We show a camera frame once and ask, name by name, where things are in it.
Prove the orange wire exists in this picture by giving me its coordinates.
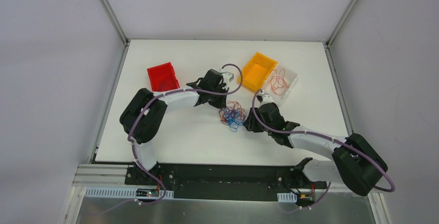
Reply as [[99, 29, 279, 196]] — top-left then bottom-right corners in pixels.
[[270, 69, 290, 96]]

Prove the right white cable duct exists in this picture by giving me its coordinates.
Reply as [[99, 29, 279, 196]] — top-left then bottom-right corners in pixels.
[[277, 192, 297, 203]]

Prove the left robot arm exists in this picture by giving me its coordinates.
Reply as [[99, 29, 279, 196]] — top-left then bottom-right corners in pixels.
[[120, 69, 234, 185]]

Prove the purple cable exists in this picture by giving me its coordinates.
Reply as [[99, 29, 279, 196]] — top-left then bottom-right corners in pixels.
[[87, 63, 244, 215], [252, 89, 396, 215]]

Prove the red plastic bin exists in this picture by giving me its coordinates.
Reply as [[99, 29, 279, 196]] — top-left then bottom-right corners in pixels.
[[147, 62, 180, 92]]

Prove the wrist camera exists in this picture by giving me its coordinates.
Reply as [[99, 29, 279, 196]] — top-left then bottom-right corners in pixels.
[[256, 92, 274, 105], [220, 70, 235, 83]]

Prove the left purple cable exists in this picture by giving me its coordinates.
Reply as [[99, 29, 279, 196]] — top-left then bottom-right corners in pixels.
[[87, 63, 244, 215]]

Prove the orange plastic bin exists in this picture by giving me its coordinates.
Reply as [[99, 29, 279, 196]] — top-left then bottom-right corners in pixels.
[[238, 52, 278, 92]]

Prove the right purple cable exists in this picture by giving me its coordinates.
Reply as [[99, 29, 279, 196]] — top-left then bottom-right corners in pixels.
[[252, 89, 396, 215]]

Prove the dark purple wire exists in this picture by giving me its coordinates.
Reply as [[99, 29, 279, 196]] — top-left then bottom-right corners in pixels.
[[156, 80, 178, 93]]

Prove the left white cable duct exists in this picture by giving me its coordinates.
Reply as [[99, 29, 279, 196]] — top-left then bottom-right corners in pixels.
[[84, 187, 174, 200]]

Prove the white cable duct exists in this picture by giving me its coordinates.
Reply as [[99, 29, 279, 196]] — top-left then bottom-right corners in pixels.
[[84, 187, 174, 200], [277, 192, 297, 203]]

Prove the coloured wire bundle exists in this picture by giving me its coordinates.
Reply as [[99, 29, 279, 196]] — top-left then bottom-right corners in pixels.
[[218, 100, 247, 133]]

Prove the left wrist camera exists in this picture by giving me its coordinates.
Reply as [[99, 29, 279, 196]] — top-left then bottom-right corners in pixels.
[[220, 70, 235, 83]]

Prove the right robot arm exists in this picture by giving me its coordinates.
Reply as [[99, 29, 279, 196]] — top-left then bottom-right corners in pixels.
[[243, 102, 396, 196]]

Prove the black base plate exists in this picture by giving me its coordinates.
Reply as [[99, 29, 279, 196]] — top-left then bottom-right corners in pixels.
[[125, 163, 327, 202]]

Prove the aluminium frame rail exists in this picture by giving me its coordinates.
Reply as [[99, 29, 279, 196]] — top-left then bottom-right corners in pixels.
[[72, 164, 128, 186]]

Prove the white plastic bin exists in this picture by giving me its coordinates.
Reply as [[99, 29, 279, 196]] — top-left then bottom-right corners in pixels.
[[262, 64, 299, 104]]

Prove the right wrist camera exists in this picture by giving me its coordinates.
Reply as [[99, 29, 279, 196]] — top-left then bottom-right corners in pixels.
[[256, 92, 274, 105]]

